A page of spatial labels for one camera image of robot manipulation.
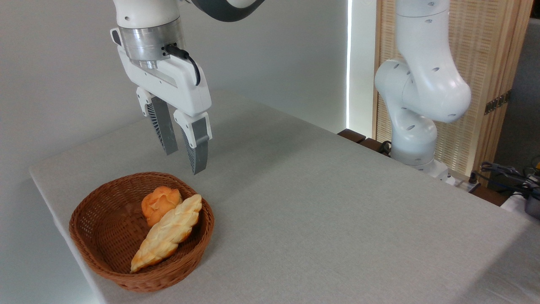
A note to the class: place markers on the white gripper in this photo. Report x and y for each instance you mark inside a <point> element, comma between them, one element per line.
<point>185,90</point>

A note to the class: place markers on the round orange bread roll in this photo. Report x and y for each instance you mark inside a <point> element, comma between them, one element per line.
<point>158,202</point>

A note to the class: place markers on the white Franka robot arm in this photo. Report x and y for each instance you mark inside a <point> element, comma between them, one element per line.
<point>422,84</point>

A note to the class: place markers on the long braided bread loaf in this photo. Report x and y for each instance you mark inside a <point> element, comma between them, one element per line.
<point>168,232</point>

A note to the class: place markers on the brown wicker basket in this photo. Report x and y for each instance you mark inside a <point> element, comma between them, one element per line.
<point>105,228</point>

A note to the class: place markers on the dark brown wooden block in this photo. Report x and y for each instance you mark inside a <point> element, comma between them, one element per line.
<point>351,135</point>
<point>373,145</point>

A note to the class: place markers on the dark brown wooden board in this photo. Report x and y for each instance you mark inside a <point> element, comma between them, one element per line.
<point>491,196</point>

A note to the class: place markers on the dark metal screen hinge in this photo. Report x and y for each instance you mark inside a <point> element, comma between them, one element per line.
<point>497,102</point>

